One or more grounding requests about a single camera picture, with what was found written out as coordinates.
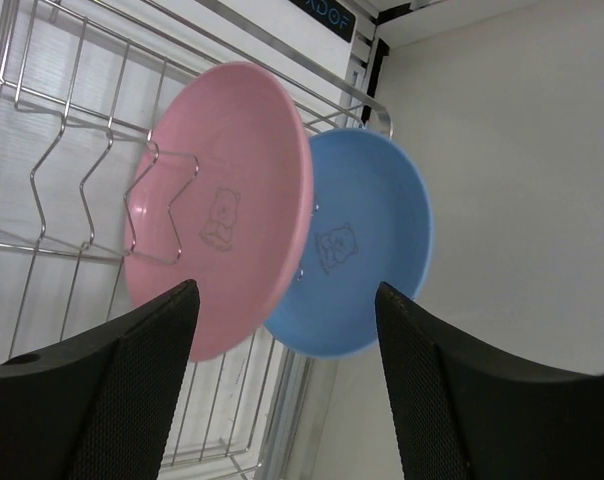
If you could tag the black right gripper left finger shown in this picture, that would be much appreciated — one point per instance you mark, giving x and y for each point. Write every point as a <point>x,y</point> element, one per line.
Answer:
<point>99,405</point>

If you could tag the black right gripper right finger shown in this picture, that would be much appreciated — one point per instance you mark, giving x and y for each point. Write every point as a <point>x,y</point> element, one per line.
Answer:
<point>463,409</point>

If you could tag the blue plastic plate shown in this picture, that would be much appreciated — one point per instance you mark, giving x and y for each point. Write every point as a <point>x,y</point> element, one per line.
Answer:
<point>373,223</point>

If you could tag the pink plastic plate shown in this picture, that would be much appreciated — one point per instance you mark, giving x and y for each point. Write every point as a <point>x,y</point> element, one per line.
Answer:
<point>223,196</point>

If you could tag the black XDOF label plate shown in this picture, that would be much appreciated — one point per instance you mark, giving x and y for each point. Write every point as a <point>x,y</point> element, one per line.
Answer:
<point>331,14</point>

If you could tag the metal wire dish rack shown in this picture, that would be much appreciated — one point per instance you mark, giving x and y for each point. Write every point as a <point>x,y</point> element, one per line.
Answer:
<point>82,87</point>

